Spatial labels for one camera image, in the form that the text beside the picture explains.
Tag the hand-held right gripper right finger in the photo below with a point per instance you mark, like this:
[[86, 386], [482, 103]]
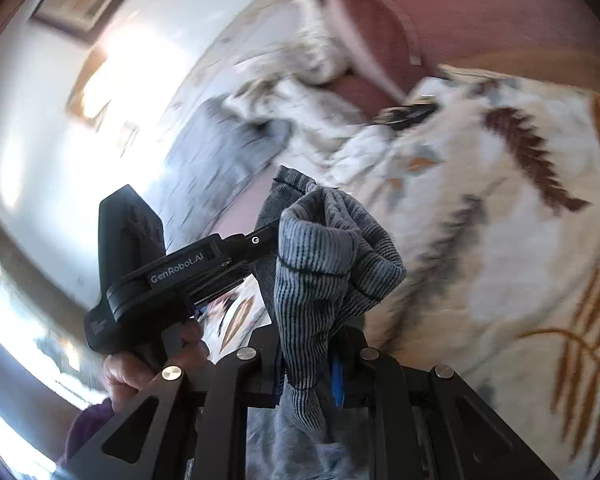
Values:
[[337, 381]]

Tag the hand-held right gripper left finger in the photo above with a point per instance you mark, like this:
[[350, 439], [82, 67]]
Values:
[[261, 362]]

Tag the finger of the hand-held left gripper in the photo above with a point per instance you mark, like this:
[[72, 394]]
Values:
[[254, 241]]

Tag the grey-blue denim pants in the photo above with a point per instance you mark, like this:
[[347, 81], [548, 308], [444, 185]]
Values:
[[315, 265]]

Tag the person's left forearm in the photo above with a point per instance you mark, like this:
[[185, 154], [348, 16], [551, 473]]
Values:
[[87, 432]]

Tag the person's left hand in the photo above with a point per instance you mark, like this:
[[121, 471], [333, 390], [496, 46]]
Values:
[[125, 372]]

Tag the grey quilted pillow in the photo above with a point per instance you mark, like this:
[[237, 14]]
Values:
[[215, 160]]

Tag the door with stained glass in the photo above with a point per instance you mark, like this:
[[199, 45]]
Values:
[[15, 320]]

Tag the white crumpled blanket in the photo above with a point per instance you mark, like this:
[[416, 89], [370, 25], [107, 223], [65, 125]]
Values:
[[300, 100]]

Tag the leaf print blanket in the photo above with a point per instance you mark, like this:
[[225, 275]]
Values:
[[480, 260]]

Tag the small black object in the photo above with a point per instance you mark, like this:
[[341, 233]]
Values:
[[405, 114]]

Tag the pink bed sheet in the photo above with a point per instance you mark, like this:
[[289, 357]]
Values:
[[460, 15]]

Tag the small wall switch plate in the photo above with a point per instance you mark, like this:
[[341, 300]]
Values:
[[128, 137]]

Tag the large wall switch plate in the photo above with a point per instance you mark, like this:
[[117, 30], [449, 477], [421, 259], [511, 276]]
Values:
[[87, 85]]

